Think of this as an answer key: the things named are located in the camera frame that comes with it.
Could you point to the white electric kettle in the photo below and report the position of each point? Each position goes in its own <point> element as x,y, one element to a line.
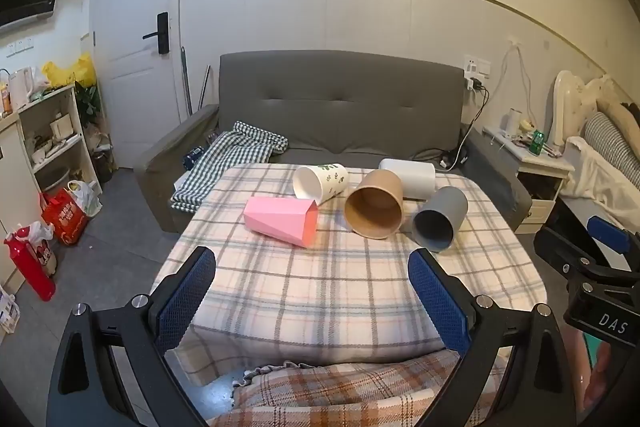
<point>21,89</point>

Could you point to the black charger plug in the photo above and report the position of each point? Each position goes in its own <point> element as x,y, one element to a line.
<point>475,84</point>

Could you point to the beige pillow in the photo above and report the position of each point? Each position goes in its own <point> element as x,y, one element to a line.
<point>625,122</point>

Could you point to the grey sofa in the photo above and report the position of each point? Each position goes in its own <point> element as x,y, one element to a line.
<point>340,102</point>

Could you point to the cream bed headboard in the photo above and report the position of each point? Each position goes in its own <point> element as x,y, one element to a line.
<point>567,107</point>

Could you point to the plain white cup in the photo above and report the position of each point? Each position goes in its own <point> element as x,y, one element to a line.
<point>412,177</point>

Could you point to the plaid tablecloth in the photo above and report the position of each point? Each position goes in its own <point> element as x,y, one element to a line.
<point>325,287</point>

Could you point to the brown paper cup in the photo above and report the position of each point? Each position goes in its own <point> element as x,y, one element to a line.
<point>375,212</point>

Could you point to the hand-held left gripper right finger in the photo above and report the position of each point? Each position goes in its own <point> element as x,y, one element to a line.
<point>441,307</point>

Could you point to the white paper roll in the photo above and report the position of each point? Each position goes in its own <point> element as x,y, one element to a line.
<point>514,122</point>

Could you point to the green plant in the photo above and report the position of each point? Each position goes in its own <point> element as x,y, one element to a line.
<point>87,102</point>

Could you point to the yellow plastic bag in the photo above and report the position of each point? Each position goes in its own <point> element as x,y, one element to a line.
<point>75,69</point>

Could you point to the blue packet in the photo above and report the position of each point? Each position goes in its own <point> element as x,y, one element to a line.
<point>194,157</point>

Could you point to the grey cup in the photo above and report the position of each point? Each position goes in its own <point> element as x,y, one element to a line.
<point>442,217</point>

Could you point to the white cabinet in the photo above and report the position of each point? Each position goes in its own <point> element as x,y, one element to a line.
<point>15,187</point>

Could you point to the white wall socket panel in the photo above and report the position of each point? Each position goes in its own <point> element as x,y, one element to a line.
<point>477,66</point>

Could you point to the white bed sheet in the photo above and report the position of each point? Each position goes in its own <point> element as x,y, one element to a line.
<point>600,187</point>

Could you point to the red shopping bag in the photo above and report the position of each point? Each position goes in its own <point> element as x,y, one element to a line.
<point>65,219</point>

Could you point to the pink faceted cup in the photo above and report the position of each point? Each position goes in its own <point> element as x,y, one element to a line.
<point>280,219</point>

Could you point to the white bedside table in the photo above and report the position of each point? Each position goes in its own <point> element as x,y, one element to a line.
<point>542,172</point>

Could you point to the red bottle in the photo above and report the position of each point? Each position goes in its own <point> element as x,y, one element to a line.
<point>30,267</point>

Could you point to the white door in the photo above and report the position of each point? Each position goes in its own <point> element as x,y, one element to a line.
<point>130,7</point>

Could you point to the green can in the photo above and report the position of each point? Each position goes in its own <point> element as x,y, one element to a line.
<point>538,143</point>

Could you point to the power strip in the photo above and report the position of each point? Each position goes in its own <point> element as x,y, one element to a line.
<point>452,159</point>

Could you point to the green checked cloth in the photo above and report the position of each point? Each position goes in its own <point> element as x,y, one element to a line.
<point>220,157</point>

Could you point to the checked grey pillow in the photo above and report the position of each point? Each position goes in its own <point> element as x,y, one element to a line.
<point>612,147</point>

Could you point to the orange plaid blanket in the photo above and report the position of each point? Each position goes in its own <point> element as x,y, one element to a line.
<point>325,389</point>

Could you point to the white plastic bag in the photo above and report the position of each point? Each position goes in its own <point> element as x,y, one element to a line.
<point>87,199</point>

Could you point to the white open shelf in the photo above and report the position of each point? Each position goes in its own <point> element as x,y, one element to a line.
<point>75,147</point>

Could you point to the white leaf-print cup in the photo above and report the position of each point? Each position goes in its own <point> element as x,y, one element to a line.
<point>327,182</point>

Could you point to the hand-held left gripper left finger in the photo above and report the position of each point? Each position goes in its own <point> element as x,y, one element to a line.
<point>184,304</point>

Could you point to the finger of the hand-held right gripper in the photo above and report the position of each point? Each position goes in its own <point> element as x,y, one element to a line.
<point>560,247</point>
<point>609,233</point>

